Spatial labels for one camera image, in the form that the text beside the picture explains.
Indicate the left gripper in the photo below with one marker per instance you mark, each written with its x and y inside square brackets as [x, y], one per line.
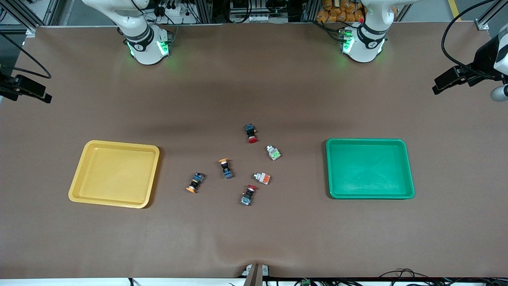
[482, 59]

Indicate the yellow button dark block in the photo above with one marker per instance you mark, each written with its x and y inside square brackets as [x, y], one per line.
[195, 182]

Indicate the white button with green block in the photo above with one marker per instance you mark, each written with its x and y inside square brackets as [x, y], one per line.
[273, 153]

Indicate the yellow button bright blue block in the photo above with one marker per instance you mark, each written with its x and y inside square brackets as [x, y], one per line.
[226, 168]

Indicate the white button with orange block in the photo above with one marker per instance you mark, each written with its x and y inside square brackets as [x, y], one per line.
[262, 178]

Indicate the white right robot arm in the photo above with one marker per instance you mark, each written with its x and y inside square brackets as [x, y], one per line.
[147, 51]

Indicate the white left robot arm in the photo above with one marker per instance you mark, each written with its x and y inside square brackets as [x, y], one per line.
[363, 47]

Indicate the yellow plastic tray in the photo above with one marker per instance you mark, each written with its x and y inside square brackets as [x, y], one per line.
[119, 174]

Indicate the green plastic tray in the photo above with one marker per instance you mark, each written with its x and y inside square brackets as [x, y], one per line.
[369, 174]

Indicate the orange packaged goods pile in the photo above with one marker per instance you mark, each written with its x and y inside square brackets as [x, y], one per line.
[337, 12]

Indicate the white power strip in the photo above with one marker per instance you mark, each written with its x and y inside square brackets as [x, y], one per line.
[250, 18]
[174, 14]

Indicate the red mushroom push button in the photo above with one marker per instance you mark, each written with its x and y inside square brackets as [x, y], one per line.
[251, 133]
[247, 196]

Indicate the brown table mat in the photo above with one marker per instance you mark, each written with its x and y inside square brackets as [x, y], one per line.
[254, 238]

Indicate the aluminium frame profile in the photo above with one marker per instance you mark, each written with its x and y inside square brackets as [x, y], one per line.
[35, 16]
[490, 18]

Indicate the brown camera mount post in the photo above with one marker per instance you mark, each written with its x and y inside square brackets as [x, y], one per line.
[256, 276]

